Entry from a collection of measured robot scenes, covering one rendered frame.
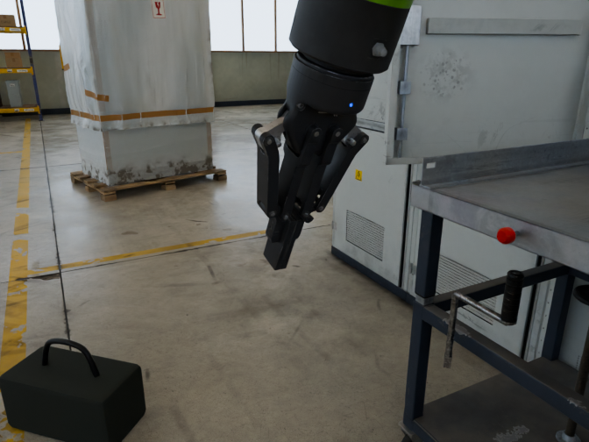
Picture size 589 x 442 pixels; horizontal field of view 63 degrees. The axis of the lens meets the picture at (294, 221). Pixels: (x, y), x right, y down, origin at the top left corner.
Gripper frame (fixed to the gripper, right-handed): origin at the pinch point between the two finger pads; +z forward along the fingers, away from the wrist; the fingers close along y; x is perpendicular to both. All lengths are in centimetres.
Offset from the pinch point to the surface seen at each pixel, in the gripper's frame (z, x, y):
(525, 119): 5, -43, -113
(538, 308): 63, -14, -134
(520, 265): 53, -27, -131
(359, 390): 105, -30, -80
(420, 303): 45, -17, -65
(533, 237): 8, 0, -58
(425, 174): 14, -30, -61
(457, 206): 14, -18, -60
